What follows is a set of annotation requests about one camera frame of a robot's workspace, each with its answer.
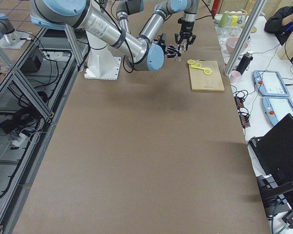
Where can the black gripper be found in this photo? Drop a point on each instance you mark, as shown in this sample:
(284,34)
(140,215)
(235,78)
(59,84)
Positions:
(185,27)
(170,50)

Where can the steel jigger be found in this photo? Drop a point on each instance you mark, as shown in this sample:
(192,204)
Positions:
(178,56)

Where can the clear glass measuring cup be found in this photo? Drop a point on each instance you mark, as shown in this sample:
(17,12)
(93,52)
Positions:
(183,48)

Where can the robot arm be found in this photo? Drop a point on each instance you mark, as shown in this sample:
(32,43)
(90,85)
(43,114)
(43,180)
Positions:
(142,53)
(161,13)

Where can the green cup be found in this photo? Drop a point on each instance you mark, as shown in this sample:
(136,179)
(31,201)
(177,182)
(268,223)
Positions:
(223,20)

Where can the yellow cup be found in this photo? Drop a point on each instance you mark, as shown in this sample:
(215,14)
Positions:
(234,20)

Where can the pink cup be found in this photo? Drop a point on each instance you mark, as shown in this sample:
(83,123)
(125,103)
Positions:
(234,76)

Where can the yellow plastic knife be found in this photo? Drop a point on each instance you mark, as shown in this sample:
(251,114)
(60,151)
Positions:
(197,67)

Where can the lemon slice middle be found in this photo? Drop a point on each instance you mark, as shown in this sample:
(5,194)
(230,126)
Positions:
(194,64)

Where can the lemon slice on knife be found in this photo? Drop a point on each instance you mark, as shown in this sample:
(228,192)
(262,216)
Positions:
(207,71)

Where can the wooden cutting board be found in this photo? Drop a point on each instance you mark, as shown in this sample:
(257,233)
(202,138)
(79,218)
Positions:
(199,81)

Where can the pink bowl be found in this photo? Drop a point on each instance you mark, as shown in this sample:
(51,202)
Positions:
(231,44)

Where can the black water bottle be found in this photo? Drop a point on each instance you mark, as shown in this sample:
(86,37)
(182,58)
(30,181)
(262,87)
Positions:
(244,62)

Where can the teach pendant far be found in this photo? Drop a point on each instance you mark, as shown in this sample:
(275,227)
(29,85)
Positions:
(270,83)

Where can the teach pendant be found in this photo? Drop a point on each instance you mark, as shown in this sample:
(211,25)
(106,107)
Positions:
(270,83)
(276,108)

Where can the person in black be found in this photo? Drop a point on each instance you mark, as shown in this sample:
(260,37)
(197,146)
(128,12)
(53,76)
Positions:
(281,24)

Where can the teach pendant near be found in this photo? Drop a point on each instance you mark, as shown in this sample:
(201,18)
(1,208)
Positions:
(276,108)

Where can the black monitor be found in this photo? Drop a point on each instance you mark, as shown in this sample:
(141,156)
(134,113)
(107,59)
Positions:
(274,151)

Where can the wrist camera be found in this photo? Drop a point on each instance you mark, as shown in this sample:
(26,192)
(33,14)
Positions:
(161,39)

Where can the aluminium frame post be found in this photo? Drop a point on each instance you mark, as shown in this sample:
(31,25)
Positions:
(250,22)

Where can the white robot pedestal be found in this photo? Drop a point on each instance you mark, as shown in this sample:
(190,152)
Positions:
(101,63)

